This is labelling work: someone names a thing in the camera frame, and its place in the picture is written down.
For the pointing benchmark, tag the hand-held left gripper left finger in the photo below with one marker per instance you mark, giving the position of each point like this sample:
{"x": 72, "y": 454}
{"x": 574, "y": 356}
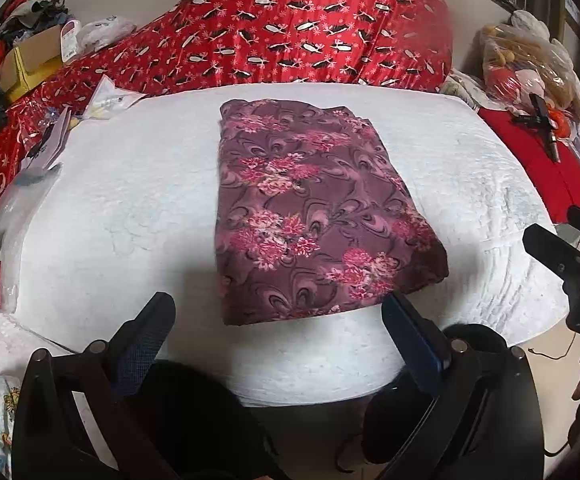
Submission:
{"x": 140, "y": 350}

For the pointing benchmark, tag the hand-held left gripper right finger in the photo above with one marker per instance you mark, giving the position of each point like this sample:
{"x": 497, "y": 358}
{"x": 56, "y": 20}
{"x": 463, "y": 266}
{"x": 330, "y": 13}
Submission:
{"x": 410, "y": 345}

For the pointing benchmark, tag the purple floral garment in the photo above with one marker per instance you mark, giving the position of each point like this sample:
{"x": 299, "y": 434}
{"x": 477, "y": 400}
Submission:
{"x": 310, "y": 200}

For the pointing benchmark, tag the pile of dark clothes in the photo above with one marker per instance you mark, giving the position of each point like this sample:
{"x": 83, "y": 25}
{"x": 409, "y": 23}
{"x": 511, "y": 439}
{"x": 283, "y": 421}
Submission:
{"x": 0, "y": 25}

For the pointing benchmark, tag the red cushion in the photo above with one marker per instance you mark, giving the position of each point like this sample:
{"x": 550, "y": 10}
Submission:
{"x": 535, "y": 170}

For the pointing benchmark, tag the black tripod stick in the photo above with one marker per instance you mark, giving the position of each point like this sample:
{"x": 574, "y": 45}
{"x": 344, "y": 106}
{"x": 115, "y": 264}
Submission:
{"x": 545, "y": 122}

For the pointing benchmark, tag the white quilted mat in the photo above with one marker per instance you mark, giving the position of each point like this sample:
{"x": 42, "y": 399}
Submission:
{"x": 120, "y": 220}

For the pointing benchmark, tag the white bubble wrap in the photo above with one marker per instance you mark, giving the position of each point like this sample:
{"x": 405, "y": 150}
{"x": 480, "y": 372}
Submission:
{"x": 5, "y": 340}

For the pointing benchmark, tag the plastic bag of toys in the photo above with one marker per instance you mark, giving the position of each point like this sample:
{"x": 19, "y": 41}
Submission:
{"x": 530, "y": 60}

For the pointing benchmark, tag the pale crumpled cloth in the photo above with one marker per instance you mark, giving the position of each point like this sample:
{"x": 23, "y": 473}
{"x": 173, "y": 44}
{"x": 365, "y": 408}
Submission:
{"x": 462, "y": 90}

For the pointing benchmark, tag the printed leaflet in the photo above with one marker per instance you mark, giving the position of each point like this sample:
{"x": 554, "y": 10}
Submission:
{"x": 50, "y": 140}

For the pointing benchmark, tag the white plastic packet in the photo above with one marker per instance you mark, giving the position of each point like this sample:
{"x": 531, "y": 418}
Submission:
{"x": 107, "y": 100}

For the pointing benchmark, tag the yellow box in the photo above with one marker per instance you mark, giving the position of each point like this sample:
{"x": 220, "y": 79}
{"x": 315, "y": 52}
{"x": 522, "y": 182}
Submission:
{"x": 17, "y": 77}

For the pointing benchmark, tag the cardboard box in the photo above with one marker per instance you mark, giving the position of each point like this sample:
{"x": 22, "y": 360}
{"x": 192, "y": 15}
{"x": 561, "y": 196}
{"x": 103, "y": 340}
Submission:
{"x": 35, "y": 50}

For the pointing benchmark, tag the white plastic bag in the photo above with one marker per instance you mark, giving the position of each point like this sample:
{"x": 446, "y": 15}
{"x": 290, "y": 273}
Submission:
{"x": 105, "y": 30}

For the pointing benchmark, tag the red printed blanket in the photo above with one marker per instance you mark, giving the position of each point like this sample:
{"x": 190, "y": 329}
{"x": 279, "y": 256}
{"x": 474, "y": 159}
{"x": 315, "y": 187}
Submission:
{"x": 295, "y": 35}

